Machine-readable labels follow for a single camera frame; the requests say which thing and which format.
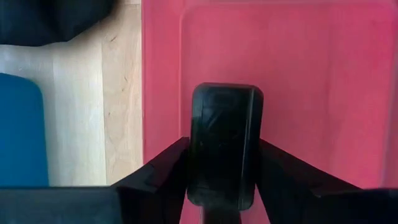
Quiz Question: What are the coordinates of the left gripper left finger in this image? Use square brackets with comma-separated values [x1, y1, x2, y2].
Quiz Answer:
[0, 136, 190, 224]

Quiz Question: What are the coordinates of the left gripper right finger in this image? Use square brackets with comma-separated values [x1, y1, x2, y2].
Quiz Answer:
[256, 139, 398, 224]

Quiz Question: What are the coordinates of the black-lid pepper tin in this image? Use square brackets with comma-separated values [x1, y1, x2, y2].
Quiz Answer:
[186, 82, 264, 224]

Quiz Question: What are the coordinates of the pink plastic tray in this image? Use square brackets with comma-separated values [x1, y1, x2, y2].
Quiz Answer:
[141, 0, 398, 224]

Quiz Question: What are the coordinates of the blue plastic tray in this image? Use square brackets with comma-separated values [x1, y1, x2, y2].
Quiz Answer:
[0, 73, 50, 187]

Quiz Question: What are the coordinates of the black cloth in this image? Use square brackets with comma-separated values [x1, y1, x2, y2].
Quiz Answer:
[0, 0, 116, 47]

